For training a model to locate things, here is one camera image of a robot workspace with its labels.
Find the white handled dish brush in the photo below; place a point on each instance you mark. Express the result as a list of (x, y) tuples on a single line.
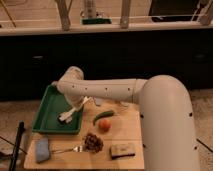
[(66, 117)]

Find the green plastic tray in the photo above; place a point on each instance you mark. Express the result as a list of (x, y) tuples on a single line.
[(52, 105)]

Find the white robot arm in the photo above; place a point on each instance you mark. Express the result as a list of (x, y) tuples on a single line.
[(168, 128)]

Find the grey rectangular scraper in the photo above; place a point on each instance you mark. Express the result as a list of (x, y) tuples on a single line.
[(98, 101)]

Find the green chili pepper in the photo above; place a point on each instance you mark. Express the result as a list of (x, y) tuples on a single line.
[(102, 115)]

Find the orange fruit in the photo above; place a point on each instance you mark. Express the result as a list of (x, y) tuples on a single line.
[(104, 124)]

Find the wooden folding table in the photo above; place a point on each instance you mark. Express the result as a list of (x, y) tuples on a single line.
[(125, 128)]

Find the brown grape bunch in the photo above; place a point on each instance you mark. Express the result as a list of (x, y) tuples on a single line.
[(93, 143)]

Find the brown rectangular sponge block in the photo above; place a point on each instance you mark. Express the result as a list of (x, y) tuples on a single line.
[(122, 150)]

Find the silver fork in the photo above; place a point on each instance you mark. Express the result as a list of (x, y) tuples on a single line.
[(74, 149)]

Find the green base white bottle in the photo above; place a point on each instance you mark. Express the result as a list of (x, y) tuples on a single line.
[(91, 16)]

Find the black monitor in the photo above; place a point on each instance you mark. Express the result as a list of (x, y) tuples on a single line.
[(172, 10)]

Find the blue folded cloth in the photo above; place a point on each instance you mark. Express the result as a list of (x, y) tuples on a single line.
[(42, 152)]

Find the black pole stand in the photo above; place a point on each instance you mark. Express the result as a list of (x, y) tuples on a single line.
[(16, 148)]

